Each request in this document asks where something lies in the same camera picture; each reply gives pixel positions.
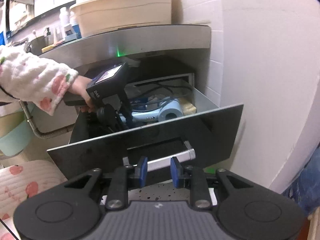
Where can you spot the beige sponge block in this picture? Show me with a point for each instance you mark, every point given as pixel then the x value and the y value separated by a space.
pixel 189 108

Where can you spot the blue patterned cloth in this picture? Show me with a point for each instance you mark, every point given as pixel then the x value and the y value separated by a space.
pixel 303 180

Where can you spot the person's left hand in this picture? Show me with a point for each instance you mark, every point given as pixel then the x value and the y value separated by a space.
pixel 79 87

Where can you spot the light blue hair dryer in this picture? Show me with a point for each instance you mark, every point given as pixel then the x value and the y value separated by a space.
pixel 160 111

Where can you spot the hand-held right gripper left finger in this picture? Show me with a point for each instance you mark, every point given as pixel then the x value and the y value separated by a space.
pixel 143 172

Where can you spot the metal pot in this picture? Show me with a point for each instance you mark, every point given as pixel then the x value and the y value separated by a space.
pixel 38 45

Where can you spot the white plastic bottle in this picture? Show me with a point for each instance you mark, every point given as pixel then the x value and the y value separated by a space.
pixel 64 20

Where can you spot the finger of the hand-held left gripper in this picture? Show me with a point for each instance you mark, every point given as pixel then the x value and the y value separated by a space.
pixel 127 118

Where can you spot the black glass-front drawer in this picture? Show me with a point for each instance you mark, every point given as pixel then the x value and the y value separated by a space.
pixel 150 140

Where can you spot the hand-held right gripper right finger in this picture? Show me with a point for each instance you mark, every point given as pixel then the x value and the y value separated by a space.
pixel 175 173

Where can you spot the light green plastic bin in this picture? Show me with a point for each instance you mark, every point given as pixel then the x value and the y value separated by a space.
pixel 13 140

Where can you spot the pump dispenser bottle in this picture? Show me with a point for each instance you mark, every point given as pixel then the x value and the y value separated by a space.
pixel 48 36

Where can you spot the pink strawberry quilted mat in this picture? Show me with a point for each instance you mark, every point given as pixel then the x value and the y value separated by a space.
pixel 27 182

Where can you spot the stainless steel cabinet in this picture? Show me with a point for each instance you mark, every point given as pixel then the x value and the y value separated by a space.
pixel 160 40

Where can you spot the beige plastic basin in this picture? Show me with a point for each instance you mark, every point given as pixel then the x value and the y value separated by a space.
pixel 122 12

